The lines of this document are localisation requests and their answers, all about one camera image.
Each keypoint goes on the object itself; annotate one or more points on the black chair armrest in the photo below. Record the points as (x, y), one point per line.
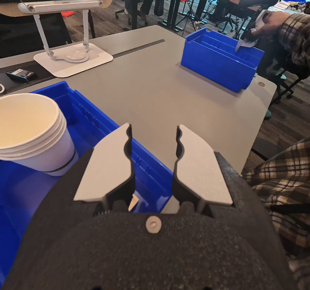
(264, 148)

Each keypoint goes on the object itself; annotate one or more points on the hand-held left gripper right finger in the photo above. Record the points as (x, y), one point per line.
(203, 174)

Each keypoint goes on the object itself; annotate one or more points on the black office chair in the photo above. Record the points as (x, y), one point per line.
(290, 72)

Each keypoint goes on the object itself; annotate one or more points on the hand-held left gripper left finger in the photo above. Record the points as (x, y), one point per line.
(106, 171)

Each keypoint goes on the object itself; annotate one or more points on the person's right hand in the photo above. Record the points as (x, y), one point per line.
(271, 26)

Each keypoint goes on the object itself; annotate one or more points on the wooden cube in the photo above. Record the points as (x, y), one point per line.
(133, 201)

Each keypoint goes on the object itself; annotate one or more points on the red floor marker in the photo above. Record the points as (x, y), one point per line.
(67, 13)

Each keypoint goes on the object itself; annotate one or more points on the white tablet stand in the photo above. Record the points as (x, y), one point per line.
(80, 62)

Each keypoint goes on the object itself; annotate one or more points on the small black device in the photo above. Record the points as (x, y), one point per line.
(21, 75)

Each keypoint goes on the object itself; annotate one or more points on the black stanchion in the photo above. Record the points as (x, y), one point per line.
(267, 114)

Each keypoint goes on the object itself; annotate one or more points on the blue plastic bin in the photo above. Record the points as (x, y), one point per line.
(213, 62)
(96, 125)

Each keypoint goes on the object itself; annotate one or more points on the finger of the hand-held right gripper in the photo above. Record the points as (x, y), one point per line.
(241, 45)
(250, 44)

